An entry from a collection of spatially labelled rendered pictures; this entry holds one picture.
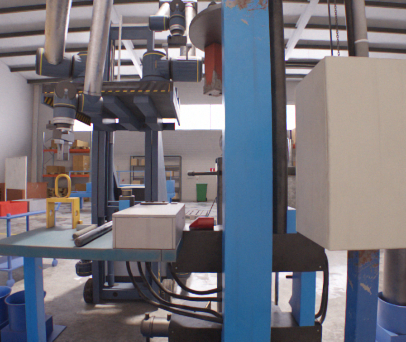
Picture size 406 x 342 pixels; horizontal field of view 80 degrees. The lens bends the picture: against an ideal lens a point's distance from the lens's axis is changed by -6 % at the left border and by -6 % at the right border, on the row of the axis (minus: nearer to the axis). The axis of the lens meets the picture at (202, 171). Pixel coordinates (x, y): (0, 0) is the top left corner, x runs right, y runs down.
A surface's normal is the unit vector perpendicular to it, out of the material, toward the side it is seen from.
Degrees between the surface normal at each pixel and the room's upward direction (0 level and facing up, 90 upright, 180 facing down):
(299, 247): 90
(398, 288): 90
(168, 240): 90
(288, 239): 90
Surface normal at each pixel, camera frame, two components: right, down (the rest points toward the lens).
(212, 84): -0.79, -0.01
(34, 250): -0.02, -0.03
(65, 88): 0.54, -0.02
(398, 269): -0.64, -0.02
